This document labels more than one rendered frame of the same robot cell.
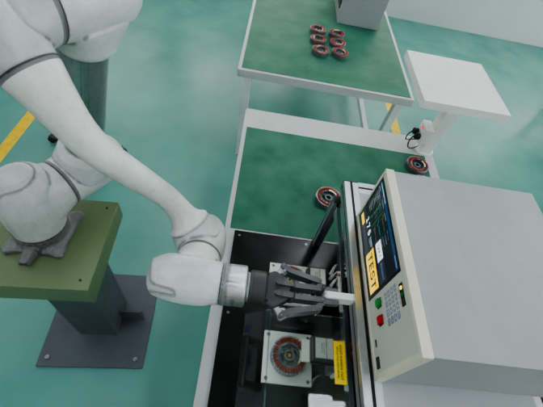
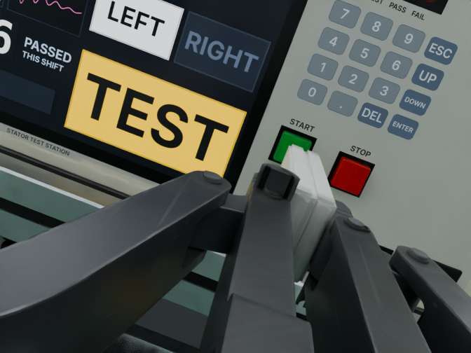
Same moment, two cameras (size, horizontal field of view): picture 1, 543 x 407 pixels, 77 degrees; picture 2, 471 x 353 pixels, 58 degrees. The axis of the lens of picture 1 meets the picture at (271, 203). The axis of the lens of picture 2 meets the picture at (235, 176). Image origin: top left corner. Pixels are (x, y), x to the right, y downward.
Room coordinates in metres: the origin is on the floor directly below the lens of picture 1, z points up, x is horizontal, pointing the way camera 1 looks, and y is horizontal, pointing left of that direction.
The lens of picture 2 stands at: (0.34, -0.04, 1.23)
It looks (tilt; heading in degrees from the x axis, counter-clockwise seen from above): 17 degrees down; 278
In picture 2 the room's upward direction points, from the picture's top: 21 degrees clockwise
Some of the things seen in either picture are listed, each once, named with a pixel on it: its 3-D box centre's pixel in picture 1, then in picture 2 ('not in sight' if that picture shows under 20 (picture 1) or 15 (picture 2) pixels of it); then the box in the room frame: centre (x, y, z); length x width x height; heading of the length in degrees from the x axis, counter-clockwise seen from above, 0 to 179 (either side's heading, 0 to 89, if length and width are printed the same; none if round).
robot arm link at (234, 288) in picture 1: (235, 285); not in sight; (0.30, 0.03, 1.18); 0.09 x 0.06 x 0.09; 8
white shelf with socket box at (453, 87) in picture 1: (427, 123); not in sight; (1.39, -0.60, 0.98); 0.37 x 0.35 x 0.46; 8
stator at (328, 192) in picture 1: (327, 198); not in sight; (0.98, -0.23, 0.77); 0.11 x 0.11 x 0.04
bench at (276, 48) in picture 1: (311, 60); not in sight; (2.79, -0.03, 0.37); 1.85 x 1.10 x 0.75; 8
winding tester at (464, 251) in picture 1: (460, 278); (237, 51); (0.45, -0.47, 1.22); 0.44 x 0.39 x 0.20; 8
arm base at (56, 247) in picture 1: (39, 232); not in sight; (0.45, 0.69, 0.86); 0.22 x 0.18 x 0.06; 10
